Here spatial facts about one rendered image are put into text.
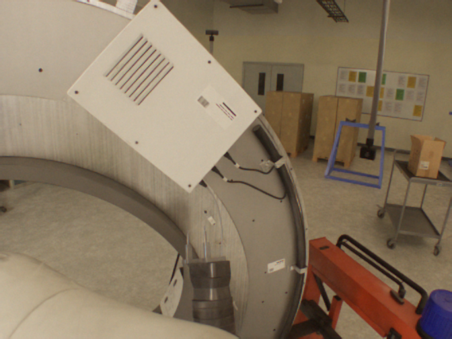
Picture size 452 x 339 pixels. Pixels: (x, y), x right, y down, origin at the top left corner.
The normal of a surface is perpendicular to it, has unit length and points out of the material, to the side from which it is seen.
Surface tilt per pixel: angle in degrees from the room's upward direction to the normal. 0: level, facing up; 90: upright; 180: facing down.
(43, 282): 18
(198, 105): 90
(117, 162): 90
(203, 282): 75
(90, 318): 5
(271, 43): 90
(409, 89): 90
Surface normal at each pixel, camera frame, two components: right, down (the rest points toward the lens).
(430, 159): -0.22, 0.28
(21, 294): 0.11, -0.93
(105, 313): 0.12, -0.99
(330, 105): -0.50, 0.24
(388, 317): -0.93, 0.07
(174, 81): 0.36, 0.29
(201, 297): -0.72, -0.27
